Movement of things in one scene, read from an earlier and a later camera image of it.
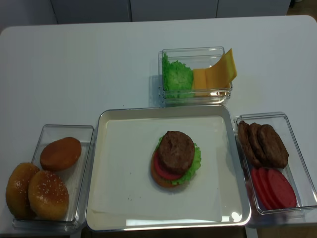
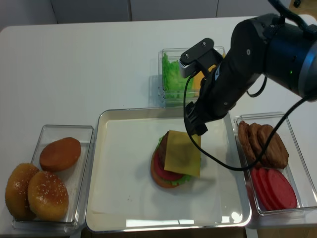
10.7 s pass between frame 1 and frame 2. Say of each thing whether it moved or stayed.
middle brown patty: stayed
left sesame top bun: stayed
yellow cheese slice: moved
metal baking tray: stayed
